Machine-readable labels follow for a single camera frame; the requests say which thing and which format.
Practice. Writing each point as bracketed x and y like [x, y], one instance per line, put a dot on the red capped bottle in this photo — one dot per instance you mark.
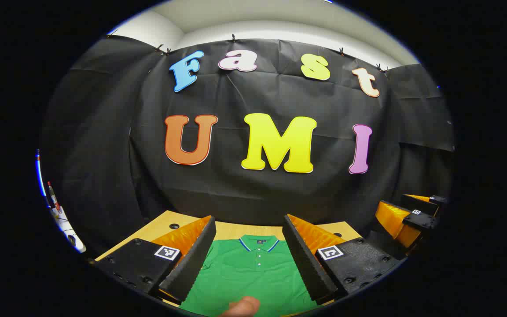
[54, 198]

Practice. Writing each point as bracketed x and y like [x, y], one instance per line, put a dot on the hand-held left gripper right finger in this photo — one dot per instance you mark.
[308, 264]

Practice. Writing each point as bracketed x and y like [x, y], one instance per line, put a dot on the green T-shirt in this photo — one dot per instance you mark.
[253, 281]

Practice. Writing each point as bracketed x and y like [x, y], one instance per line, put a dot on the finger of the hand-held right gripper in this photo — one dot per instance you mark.
[392, 220]
[425, 203]

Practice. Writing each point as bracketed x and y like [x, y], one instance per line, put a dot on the white side table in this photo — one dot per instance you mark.
[66, 229]

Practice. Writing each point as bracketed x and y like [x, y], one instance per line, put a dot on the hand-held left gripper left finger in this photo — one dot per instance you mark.
[192, 259]

